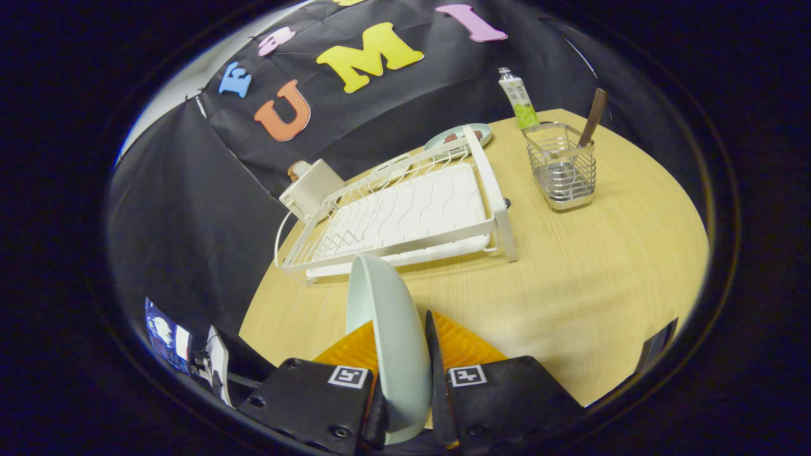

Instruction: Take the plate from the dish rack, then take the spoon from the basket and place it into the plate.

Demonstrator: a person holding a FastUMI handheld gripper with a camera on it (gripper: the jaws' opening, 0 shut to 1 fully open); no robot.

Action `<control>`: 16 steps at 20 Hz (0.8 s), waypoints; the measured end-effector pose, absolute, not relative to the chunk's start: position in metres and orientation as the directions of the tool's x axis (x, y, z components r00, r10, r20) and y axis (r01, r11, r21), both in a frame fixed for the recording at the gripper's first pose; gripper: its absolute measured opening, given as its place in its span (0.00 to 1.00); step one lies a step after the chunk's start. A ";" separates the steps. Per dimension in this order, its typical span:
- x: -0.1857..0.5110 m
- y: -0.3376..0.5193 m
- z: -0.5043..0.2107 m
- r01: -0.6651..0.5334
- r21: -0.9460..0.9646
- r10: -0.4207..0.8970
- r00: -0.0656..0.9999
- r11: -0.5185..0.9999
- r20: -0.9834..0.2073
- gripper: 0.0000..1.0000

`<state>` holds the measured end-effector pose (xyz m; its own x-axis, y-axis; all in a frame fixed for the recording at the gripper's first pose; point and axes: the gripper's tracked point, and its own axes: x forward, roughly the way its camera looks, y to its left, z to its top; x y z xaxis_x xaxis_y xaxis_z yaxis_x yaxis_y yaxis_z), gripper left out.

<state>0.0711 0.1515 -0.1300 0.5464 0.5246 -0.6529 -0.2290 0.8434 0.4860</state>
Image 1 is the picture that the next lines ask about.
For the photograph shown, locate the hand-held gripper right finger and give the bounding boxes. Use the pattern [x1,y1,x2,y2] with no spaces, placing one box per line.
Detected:
[423,309,585,452]

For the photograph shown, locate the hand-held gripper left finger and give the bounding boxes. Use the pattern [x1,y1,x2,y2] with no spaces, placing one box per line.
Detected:
[238,320,388,456]

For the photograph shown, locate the white wire dish rack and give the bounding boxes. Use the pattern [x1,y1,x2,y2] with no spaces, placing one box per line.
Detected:
[274,124,519,286]

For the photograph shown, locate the metal wire basket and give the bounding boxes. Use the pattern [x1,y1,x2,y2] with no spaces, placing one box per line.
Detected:
[523,122,597,212]

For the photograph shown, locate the wooden handle metal spoon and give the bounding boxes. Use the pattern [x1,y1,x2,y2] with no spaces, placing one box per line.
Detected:
[551,87,608,184]

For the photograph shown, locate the pale green food plate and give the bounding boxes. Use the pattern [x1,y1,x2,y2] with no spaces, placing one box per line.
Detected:
[423,123,493,153]

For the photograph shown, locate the white curved object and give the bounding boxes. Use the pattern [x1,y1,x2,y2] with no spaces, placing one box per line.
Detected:
[206,326,233,406]

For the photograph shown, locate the lit screen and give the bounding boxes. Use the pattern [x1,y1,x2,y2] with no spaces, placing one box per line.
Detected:
[144,298,192,374]

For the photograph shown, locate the white toaster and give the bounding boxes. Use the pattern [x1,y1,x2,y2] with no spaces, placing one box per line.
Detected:
[279,158,346,222]

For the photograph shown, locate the black backdrop cloth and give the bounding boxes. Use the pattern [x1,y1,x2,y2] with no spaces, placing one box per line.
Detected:
[108,0,634,355]

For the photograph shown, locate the green label plastic bottle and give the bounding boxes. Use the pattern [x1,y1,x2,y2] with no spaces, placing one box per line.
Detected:
[497,67,540,130]

